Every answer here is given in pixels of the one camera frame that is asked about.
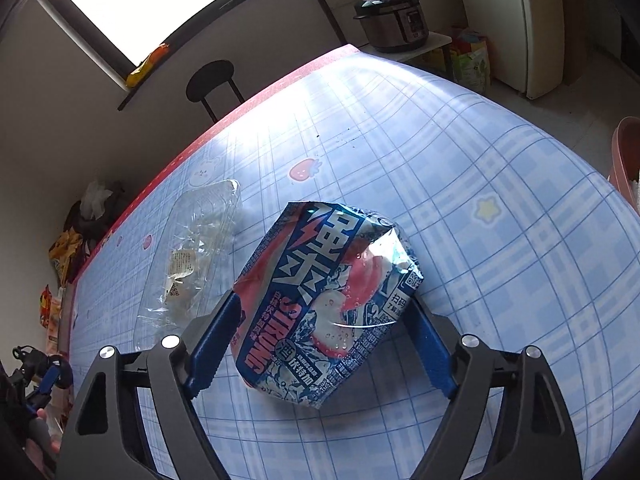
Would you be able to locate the yellow snack packet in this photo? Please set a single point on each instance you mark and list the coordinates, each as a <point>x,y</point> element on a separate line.
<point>147,65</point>

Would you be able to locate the silver electric pressure cooker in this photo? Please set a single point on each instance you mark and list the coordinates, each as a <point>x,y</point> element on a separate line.
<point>390,20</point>

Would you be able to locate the red snack packet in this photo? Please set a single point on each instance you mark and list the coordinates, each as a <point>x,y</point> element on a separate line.
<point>46,307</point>

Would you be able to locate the green and white bag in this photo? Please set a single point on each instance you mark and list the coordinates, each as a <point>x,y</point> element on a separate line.
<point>470,67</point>

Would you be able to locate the person's left hand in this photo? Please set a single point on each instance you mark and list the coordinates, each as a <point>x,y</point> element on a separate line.
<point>44,414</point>

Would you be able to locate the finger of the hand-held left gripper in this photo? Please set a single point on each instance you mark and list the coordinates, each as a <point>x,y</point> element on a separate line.
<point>48,379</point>

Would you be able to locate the blue plaid tablecloth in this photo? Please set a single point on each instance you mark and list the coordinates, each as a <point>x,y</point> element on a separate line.
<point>400,160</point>

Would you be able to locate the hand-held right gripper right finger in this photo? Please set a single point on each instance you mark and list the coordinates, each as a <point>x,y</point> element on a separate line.
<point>431,347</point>

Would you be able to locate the black stool with backrest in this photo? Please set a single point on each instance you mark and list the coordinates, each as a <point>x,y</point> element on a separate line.
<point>210,77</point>

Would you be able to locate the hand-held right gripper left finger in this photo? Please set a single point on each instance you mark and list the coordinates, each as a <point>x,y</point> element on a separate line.
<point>210,350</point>

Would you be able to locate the clear plastic clamshell container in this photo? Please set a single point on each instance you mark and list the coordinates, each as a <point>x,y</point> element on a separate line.
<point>200,240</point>

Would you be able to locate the orange snack packet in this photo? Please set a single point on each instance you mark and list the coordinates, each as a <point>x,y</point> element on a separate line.
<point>65,252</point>

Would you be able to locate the dark bag with white plastic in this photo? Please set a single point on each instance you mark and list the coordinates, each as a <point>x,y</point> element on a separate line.
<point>95,200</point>

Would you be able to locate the cream refrigerator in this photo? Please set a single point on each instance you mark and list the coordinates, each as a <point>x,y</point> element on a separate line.
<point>540,35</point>

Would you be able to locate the dark wooden frame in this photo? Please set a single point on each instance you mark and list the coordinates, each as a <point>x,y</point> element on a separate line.
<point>325,10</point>

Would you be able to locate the small white side table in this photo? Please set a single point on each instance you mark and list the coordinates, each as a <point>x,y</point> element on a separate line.
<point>440,40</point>

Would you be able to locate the blue white snack bag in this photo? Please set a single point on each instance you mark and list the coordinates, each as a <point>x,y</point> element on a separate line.
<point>310,300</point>

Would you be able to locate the dark-framed window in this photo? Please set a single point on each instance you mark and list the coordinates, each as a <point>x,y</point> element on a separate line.
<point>140,10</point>

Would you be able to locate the red-edged table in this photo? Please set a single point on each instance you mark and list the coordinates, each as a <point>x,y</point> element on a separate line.
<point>220,122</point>

